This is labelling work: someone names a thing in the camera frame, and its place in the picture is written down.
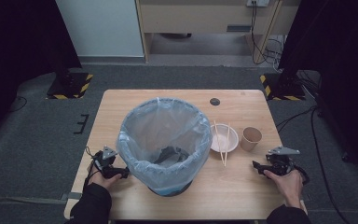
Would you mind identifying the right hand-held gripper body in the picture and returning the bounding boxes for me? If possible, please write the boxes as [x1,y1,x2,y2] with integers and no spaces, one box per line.
[265,146,301,177]

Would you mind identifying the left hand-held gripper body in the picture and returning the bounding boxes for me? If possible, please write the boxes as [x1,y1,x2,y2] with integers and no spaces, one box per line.
[91,146,123,179]

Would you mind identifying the brown paper cup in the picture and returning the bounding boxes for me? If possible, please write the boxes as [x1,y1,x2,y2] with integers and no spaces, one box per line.
[240,126,263,153]

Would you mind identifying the wooden chopstick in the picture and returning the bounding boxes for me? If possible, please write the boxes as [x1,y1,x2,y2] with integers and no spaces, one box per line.
[224,123,231,167]
[213,119,226,165]

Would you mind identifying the black trash bin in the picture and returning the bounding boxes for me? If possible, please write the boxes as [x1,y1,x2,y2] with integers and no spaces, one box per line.
[146,179,194,198]

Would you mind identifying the bin with blue liner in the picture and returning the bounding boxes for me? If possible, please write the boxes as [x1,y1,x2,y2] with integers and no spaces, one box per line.
[115,96,213,191]

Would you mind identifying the person's left hand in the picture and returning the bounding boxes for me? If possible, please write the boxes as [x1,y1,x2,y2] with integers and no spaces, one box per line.
[88,169,123,190]

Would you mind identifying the person's right hand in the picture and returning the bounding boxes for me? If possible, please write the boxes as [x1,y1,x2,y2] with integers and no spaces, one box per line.
[263,169,304,209]

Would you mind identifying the white bowl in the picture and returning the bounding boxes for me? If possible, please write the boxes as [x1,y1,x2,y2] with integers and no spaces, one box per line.
[210,122,240,154]

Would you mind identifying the striped black stand base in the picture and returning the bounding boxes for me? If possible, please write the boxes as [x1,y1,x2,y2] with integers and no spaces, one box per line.
[45,71,94,101]
[258,72,307,102]

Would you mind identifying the dark curtain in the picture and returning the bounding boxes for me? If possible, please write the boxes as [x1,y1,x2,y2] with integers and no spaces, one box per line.
[0,0,83,148]
[277,0,358,185]

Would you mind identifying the light wooden desk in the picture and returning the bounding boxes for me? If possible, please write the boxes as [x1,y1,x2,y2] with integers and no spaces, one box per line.
[135,0,303,64]

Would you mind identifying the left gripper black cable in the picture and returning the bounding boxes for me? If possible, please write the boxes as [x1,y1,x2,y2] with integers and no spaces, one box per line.
[83,146,100,189]

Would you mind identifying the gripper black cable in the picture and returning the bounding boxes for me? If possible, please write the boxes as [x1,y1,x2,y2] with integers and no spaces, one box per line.
[293,163,310,186]
[83,146,100,189]

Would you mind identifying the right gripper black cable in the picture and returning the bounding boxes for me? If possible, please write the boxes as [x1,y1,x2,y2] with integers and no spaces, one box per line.
[293,163,310,186]

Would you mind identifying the grey table strap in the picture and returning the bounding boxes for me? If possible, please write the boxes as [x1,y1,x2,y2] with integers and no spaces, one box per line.
[60,191,84,202]

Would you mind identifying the thin black floor cable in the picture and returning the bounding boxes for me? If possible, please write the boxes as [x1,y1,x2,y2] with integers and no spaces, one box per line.
[8,95,29,114]

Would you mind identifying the black hanging cables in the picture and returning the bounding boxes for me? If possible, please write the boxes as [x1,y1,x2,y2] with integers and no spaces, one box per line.
[249,1,286,67]

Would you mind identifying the white wall outlet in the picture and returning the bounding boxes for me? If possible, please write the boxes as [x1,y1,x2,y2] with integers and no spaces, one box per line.
[245,0,270,8]

